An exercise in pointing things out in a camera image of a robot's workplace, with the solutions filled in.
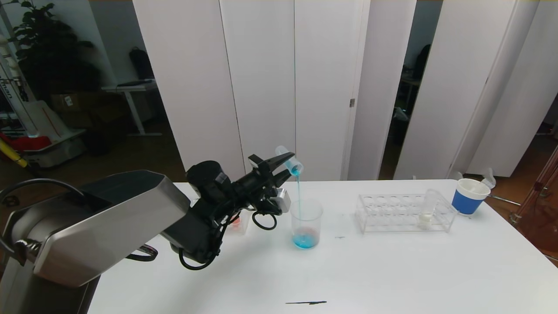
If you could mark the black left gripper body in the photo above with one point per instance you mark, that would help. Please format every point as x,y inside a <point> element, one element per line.
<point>261,171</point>

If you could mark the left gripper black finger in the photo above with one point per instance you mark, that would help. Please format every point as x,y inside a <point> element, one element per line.
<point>281,178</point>
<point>263,165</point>

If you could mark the blue pigment test tube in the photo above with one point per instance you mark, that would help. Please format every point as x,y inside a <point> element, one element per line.
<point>290,161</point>

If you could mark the pink red pigment test tube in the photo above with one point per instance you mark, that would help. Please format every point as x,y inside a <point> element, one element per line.
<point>487,179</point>

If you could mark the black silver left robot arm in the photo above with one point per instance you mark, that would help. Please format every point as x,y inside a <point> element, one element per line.
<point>109,226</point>

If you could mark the clear acrylic tube rack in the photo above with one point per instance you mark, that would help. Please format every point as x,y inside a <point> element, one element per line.
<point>392,218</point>
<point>245,224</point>

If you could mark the orange red pigment test tube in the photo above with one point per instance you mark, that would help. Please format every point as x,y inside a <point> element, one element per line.
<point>236,221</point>

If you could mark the clear plastic beaker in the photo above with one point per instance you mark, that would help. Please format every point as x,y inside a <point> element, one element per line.
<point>306,240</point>

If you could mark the pale yellow pigment test tube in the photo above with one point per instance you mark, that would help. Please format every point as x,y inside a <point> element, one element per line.
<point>423,220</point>

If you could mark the yellow tube object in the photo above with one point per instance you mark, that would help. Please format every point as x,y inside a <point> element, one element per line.
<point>11,156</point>

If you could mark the thin black mark strip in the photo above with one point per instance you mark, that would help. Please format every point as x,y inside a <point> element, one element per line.
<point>305,301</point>

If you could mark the dark bin with white bag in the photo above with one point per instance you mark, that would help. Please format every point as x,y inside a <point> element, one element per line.
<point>399,131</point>

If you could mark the white standing desk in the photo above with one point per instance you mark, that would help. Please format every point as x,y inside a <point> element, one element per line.
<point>130,87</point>

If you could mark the black backpack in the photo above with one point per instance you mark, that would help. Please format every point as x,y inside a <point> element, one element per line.
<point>141,65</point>

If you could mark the blue white paper cup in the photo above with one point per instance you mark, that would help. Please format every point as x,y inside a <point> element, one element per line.
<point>464,204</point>

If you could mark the brown cardboard box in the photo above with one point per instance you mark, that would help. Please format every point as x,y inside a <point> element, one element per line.
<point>78,101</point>

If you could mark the white machine with base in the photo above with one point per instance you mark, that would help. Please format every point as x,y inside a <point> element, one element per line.
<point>48,126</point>

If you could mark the red flat object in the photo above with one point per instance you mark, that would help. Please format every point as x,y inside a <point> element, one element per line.
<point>32,143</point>

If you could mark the dark green potted plant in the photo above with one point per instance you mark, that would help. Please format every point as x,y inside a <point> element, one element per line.
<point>48,48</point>

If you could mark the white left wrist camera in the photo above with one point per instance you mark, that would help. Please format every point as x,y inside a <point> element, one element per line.
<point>282,201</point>

